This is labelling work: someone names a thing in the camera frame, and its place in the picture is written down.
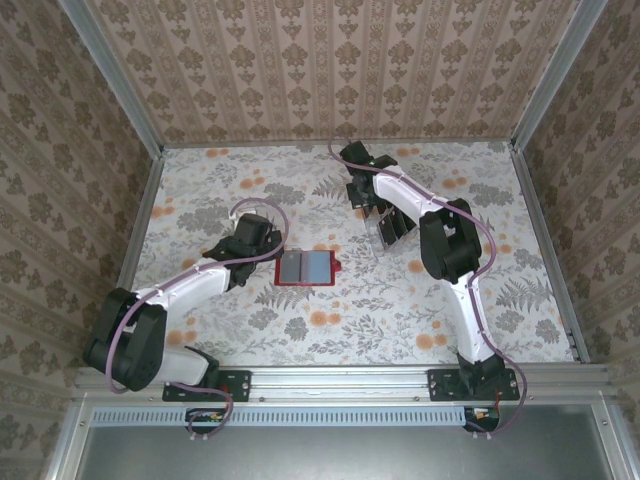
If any red card holder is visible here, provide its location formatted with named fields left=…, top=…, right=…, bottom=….
left=273, top=248, right=343, bottom=288

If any clear acrylic card stand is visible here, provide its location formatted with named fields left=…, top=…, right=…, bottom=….
left=362, top=204, right=420, bottom=251

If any floral patterned table cover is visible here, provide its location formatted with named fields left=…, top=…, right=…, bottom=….
left=127, top=141, right=576, bottom=369

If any black connector board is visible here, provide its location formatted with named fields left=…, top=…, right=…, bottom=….
left=462, top=405, right=504, bottom=435
left=184, top=407, right=235, bottom=435

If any grey metal sheet panel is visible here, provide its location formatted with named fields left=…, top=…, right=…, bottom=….
left=79, top=424, right=611, bottom=480

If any aluminium side rail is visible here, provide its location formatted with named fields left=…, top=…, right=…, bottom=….
left=509, top=147, right=592, bottom=365
left=117, top=149, right=167, bottom=291

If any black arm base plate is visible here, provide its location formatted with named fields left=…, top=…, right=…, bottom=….
left=428, top=367, right=521, bottom=403
left=161, top=368, right=252, bottom=403

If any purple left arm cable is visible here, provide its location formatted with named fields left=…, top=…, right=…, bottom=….
left=105, top=198, right=291, bottom=444

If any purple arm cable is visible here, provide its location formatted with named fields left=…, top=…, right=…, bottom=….
left=327, top=138, right=529, bottom=442
left=105, top=198, right=291, bottom=444

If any aluminium front rail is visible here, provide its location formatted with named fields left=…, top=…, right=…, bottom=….
left=73, top=363, right=615, bottom=403

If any grey slotted cable duct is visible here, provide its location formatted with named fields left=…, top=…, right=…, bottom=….
left=91, top=405, right=504, bottom=428

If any aluminium frame post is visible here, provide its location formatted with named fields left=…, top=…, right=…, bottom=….
left=509, top=0, right=612, bottom=154
left=55, top=0, right=168, bottom=160

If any aluminium lower frame profile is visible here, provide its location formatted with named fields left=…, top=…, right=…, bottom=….
left=591, top=402, right=632, bottom=480
left=43, top=399, right=99, bottom=480

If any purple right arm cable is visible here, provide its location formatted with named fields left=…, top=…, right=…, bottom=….
left=327, top=138, right=529, bottom=442

